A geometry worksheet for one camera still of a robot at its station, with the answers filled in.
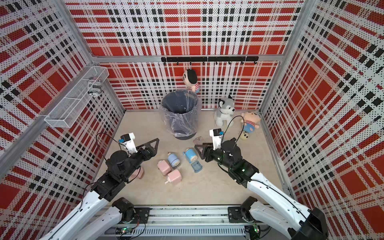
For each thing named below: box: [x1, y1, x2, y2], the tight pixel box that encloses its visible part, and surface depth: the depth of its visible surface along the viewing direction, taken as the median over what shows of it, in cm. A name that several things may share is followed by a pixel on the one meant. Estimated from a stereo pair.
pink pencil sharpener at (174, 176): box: [166, 169, 182, 185], surface depth 82 cm
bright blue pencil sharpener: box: [183, 147, 198, 164], surface depth 91 cm
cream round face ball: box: [240, 131, 249, 140], surface depth 103 cm
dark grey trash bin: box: [160, 89, 201, 140], surface depth 93 cm
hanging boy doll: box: [183, 68, 200, 93], surface depth 94 cm
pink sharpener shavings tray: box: [193, 136, 205, 145], surface depth 74 cm
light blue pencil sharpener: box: [167, 152, 181, 168], surface depth 88 cm
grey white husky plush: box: [214, 94, 235, 128], surface depth 105 cm
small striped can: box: [87, 76, 103, 97], surface depth 80 cm
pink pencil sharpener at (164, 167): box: [157, 160, 172, 176], surface depth 86 cm
